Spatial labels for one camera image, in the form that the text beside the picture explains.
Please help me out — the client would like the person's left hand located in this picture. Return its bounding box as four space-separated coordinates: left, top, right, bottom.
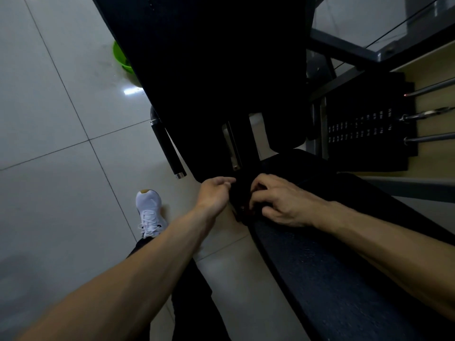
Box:
194 176 237 220

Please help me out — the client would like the silver metal seat bracket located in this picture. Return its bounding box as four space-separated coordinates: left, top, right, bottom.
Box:
221 121 243 171

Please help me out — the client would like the thin black cable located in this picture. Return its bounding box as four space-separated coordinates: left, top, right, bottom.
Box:
333 0 446 71

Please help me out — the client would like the black handle grip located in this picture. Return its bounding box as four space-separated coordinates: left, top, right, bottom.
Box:
150 106 187 180

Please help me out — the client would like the person's right hand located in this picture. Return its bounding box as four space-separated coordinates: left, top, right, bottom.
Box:
248 173 329 230

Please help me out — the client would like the black padded seat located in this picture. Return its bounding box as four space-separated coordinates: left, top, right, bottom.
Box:
245 149 455 341

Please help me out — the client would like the green plastic basin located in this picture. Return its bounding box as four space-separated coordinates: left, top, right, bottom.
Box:
112 40 136 76

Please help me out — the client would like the black cloth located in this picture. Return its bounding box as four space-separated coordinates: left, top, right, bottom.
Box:
228 170 271 225

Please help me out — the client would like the silver guide rod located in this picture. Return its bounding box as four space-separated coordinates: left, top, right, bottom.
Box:
403 133 455 145
399 106 455 123
403 77 455 98

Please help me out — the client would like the black padded backrest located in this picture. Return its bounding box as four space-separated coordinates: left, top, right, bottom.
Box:
90 0 315 183

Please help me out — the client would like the person's right forearm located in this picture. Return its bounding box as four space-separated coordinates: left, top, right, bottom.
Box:
317 201 455 322

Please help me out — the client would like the person's left forearm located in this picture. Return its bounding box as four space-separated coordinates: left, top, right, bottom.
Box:
19 206 215 341

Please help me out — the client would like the black weight stack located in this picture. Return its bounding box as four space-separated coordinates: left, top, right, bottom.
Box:
325 72 419 173

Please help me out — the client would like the person's black trouser leg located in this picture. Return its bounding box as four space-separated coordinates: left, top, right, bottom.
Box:
127 237 232 341

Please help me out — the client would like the white sneaker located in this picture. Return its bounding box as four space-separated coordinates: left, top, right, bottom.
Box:
135 189 168 240

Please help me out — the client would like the grey steel machine frame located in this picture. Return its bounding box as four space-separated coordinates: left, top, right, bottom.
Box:
306 0 455 160

